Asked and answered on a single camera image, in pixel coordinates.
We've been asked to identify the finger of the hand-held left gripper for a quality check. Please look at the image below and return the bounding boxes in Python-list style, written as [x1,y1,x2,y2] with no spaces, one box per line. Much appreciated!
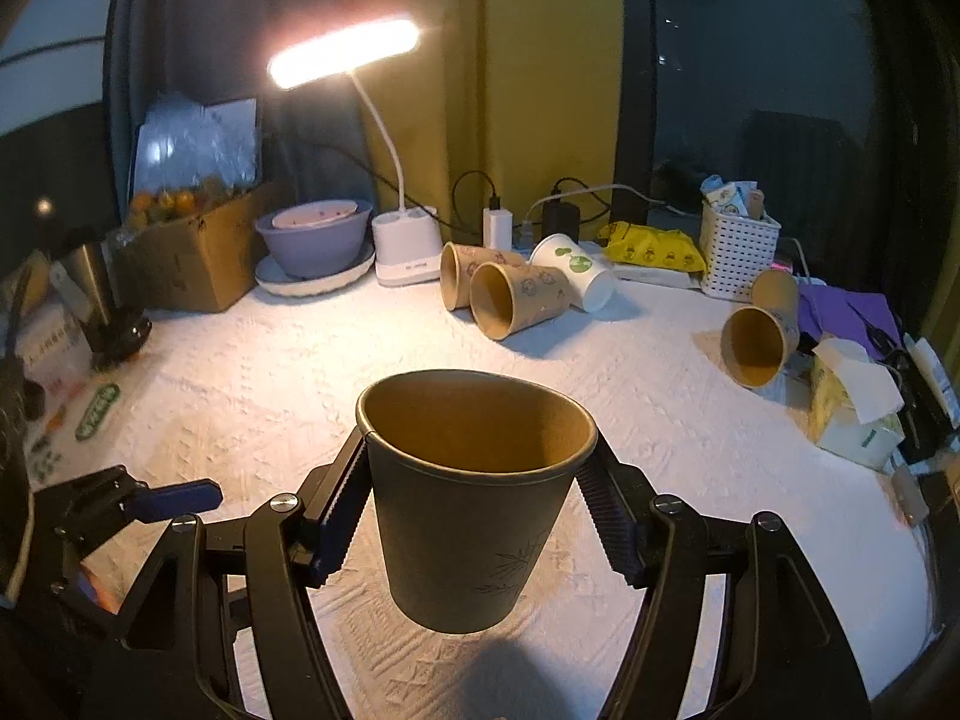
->
[34,465,224,545]

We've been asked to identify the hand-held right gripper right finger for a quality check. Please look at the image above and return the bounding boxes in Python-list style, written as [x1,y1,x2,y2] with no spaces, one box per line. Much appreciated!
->
[574,444,880,720]

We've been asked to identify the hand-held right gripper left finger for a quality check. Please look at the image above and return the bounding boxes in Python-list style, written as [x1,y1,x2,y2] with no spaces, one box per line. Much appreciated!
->
[75,431,374,720]

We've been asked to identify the brown paper cup leaf print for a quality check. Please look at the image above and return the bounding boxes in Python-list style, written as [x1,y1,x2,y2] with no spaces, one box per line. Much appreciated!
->
[355,369,599,635]

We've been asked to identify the metal cup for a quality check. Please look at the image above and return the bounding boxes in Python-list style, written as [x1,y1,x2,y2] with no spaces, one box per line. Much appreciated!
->
[54,238,155,374]

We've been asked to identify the brown paper cup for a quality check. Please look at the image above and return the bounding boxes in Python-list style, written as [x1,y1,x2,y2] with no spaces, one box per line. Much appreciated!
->
[720,305,801,389]
[750,268,802,327]

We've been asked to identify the brown paper cup cartoon print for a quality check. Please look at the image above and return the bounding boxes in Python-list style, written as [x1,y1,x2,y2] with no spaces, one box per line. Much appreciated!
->
[439,241,527,312]
[469,261,575,341]

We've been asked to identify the white paper cup green print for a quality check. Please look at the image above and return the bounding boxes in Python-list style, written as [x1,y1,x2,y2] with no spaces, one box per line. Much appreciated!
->
[529,232,620,314]

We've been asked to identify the white packet green label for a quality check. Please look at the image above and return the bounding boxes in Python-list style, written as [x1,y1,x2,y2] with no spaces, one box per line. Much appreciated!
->
[19,298,127,470]

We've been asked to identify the cardboard box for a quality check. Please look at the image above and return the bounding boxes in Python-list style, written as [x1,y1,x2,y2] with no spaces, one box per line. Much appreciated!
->
[112,180,295,314]

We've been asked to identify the white rimmed plate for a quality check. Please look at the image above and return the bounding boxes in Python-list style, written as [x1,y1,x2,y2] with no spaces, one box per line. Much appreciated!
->
[253,240,377,298]

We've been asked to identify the yellow tissue box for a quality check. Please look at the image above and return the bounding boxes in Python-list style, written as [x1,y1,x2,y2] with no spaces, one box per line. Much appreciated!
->
[805,336,908,473]

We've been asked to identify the bag of orange fruits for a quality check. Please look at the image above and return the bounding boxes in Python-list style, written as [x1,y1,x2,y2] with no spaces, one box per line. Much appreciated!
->
[126,178,257,230]

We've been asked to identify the yellow snack packet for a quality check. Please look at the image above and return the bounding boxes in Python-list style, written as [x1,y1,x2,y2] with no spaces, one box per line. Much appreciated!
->
[604,220,710,275]

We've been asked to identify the purple bowl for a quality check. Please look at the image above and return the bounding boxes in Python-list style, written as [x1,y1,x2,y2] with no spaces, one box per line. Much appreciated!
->
[253,200,374,279]

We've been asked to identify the white desk lamp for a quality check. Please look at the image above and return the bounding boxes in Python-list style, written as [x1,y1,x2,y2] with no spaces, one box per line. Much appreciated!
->
[268,13,443,288]

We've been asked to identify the white plastic basket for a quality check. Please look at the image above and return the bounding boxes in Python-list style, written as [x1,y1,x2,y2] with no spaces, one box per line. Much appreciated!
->
[699,199,783,303]

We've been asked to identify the black power adapter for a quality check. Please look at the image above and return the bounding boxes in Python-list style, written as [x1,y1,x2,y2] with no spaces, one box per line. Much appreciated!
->
[541,200,583,241]

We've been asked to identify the white charger plug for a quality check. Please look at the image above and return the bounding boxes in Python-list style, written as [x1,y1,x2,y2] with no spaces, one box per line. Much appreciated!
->
[482,199,515,251]

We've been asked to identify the purple cloth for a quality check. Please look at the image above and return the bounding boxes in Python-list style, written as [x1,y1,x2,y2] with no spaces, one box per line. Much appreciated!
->
[795,281,902,362]

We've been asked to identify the pink plate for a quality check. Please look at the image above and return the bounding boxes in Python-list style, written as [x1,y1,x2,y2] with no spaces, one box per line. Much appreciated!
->
[271,199,359,230]

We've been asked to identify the black scissors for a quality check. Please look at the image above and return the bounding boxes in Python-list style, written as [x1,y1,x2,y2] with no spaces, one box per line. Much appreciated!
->
[853,313,914,370]

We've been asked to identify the clear plastic bag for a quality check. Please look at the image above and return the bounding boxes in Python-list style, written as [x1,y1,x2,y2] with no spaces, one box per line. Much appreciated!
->
[131,92,263,196]

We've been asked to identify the packets in basket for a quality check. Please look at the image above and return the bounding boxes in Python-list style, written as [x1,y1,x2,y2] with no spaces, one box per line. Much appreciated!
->
[700,173,767,222]

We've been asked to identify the white cable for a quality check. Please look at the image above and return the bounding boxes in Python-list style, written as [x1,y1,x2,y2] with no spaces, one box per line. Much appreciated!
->
[516,182,706,242]

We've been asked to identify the black cable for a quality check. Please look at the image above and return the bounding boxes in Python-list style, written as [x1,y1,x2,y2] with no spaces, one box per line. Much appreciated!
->
[448,170,502,241]

